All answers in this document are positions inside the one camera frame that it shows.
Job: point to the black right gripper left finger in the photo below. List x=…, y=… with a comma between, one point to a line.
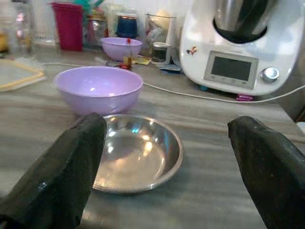
x=59, y=171

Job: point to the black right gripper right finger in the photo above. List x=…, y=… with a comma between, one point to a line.
x=271, y=167

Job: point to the stainless steel plate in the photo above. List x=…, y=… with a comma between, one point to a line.
x=139, y=152

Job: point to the large lilac plastic bowl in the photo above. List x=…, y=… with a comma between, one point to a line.
x=100, y=89

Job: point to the clear lid with yellow rim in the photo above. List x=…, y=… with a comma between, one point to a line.
x=16, y=74

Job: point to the white kitchen food processor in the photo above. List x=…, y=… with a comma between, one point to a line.
x=240, y=45

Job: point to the small brown dropper bottle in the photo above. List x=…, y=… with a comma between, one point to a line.
x=128, y=56

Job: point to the small lilac plastic bowl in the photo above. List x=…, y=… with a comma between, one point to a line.
x=119, y=48

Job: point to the magenta plastic cup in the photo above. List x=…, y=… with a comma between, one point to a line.
x=68, y=26

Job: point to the clear glass storage jar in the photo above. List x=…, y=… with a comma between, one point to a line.
x=20, y=28

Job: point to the small glass spice jar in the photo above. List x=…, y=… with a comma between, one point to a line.
x=160, y=53

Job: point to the dark blue plastic cup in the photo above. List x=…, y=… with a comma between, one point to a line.
x=126, y=27

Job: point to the clear plastic food container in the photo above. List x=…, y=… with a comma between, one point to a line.
x=158, y=31

